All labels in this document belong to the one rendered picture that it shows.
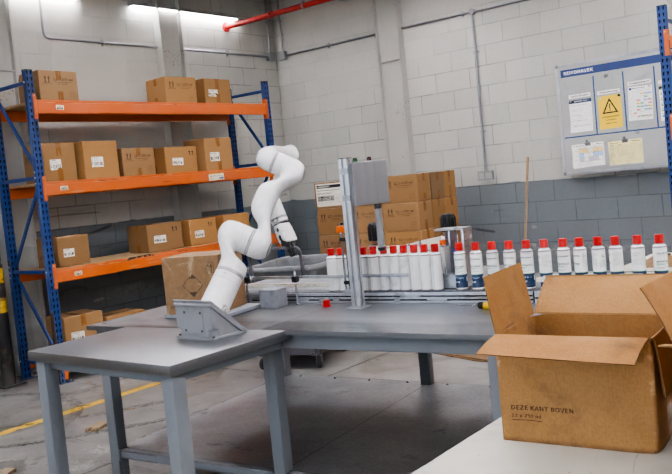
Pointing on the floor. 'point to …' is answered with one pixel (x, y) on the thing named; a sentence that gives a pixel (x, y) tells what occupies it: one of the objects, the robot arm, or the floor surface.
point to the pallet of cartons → (408, 209)
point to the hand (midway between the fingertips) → (292, 252)
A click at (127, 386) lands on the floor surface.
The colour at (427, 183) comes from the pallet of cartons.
